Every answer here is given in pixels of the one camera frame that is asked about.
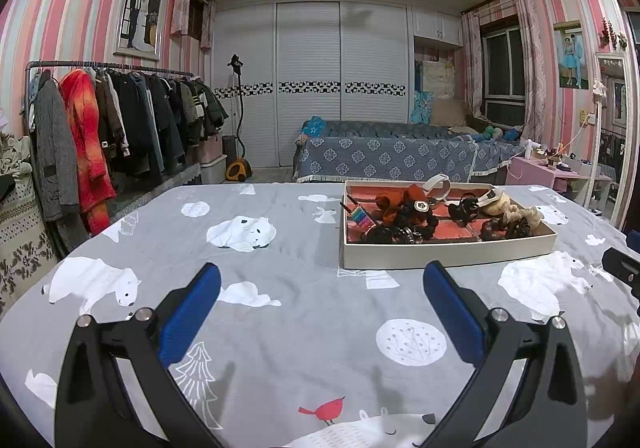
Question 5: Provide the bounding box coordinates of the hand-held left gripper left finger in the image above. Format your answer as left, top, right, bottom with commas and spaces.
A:
54, 262, 226, 448

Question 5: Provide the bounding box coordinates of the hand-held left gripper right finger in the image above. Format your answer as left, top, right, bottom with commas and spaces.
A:
415, 261, 588, 448

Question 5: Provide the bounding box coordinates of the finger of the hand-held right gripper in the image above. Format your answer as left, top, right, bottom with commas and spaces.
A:
601, 248, 640, 300

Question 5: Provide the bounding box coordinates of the white tray with brick lining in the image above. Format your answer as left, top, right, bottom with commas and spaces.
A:
338, 179, 558, 270

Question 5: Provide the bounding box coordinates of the large wooden bead bracelet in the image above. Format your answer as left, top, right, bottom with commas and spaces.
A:
481, 217, 532, 242

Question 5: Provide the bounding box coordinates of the black scrunchie with gold tag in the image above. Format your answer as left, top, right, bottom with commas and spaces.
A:
397, 201, 438, 241

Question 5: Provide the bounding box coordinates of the bundle of black hair ties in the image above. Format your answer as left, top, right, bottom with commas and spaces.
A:
447, 195, 483, 229

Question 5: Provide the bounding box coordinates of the small dark bead bracelet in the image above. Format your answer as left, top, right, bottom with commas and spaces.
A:
367, 225, 401, 245

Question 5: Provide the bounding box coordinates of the cream fluffy scrunchie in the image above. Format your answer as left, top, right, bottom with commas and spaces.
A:
502, 205, 543, 234

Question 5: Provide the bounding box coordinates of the yellow plush hair clip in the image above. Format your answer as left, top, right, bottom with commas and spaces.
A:
480, 188, 512, 218

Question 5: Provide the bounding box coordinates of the beige fabric hair clip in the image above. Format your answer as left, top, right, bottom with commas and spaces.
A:
472, 187, 503, 206

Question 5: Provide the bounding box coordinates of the orange scrunchie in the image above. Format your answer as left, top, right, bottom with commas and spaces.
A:
375, 184, 425, 224

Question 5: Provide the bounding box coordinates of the white wrist band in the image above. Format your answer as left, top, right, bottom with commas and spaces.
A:
422, 175, 452, 205

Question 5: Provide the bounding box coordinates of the rainbow striped hair clip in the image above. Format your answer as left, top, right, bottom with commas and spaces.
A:
342, 195, 376, 233

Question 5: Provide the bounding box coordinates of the white framed standing mirror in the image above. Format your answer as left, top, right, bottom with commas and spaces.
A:
587, 52, 631, 229

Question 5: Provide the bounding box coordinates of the pink shelf cabinet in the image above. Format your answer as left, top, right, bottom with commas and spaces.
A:
505, 155, 618, 201

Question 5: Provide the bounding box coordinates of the white storage box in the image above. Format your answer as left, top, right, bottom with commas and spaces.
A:
199, 154, 228, 184

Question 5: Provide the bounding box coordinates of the garment steamer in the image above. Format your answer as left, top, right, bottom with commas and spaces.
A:
223, 53, 253, 181

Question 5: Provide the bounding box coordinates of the bed with blue patterned cover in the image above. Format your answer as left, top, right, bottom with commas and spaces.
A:
294, 121, 526, 184

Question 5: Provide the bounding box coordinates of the pile of plush toys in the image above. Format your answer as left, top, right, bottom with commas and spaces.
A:
482, 125, 523, 141

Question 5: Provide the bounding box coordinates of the grey patterned lace cloth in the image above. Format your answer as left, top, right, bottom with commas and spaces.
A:
0, 173, 58, 314

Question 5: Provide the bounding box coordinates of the row of dark hanging clothes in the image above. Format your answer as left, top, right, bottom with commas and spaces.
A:
95, 71, 230, 179

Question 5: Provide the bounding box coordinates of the orange fleece coat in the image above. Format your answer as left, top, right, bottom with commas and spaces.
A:
59, 70, 117, 236

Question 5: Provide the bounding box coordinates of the tan cushion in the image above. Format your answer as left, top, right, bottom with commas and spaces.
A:
431, 98, 468, 126

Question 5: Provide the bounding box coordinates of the blue hanging garment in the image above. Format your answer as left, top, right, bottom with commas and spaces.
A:
410, 61, 433, 125

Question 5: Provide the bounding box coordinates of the grey coat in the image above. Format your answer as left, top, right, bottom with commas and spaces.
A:
30, 76, 81, 224

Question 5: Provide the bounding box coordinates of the pink floral curtain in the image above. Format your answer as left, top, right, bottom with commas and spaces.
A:
515, 0, 548, 141
460, 12, 485, 118

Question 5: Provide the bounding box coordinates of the framed couple photo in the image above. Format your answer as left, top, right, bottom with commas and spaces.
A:
553, 20, 589, 90

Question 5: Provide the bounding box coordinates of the window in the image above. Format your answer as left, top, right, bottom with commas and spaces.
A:
482, 26, 526, 121

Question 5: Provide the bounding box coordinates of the pile of light clothes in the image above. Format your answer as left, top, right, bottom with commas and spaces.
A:
0, 133, 33, 179

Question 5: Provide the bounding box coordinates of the metal clothes rack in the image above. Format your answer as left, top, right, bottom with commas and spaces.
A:
27, 60, 196, 79

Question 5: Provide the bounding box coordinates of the short pink curtain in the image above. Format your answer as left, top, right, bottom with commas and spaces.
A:
170, 0, 191, 36
200, 0, 217, 49

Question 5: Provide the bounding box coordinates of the white overhead cabinet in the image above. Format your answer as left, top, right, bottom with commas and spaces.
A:
411, 6, 463, 46

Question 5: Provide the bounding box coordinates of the white sliding door wardrobe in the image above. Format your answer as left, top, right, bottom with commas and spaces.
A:
212, 2, 416, 169

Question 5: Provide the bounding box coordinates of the framed wedding photo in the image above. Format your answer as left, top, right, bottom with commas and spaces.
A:
113, 0, 166, 62

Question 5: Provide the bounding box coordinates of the red flower wall decoration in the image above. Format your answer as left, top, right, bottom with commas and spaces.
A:
597, 17, 628, 52

